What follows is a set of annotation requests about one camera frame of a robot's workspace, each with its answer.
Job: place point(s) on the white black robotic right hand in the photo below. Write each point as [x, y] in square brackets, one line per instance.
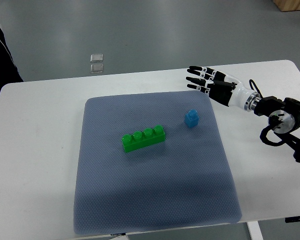
[223, 88]

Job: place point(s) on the small blue toy block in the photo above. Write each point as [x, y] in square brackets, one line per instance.
[191, 118]

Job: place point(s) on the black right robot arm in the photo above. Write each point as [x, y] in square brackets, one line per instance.
[283, 122]

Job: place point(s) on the long green toy block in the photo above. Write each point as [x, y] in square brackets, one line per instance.
[142, 139]

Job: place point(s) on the blue-grey textured mat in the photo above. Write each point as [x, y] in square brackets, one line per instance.
[183, 181]

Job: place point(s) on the wooden box corner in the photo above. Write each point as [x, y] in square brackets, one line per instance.
[287, 5]

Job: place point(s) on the lower metal floor plate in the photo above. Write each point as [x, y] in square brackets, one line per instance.
[96, 68]

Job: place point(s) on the metal floor plate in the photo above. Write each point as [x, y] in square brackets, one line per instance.
[96, 68]
[96, 57]

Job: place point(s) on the upper metal floor plate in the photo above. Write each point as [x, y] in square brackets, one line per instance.
[96, 57]

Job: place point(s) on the white table leg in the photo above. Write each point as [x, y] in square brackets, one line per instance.
[254, 230]

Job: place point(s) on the black table control panel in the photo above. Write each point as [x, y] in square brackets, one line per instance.
[294, 219]

